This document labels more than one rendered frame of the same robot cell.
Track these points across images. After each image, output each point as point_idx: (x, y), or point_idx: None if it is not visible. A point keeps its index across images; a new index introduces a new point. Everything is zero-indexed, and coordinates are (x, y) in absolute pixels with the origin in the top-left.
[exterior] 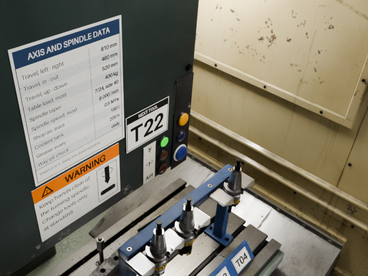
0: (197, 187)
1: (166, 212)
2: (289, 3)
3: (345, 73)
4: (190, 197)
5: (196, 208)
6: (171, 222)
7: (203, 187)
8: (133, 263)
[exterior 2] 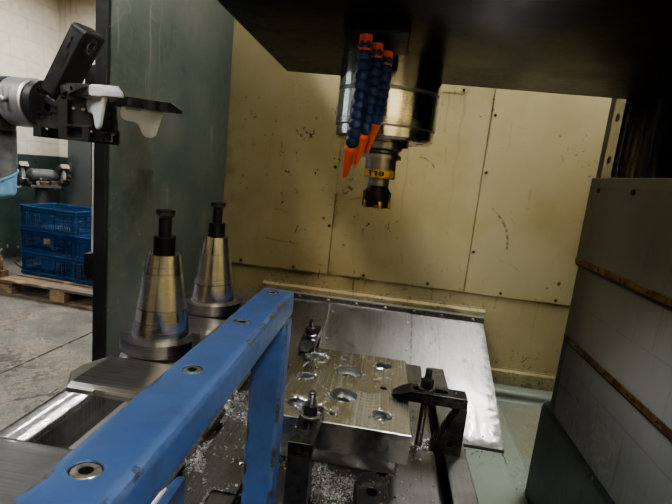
0: (162, 437)
1: (243, 341)
2: None
3: None
4: (161, 210)
5: (142, 390)
6: (214, 330)
7: (129, 448)
8: (247, 293)
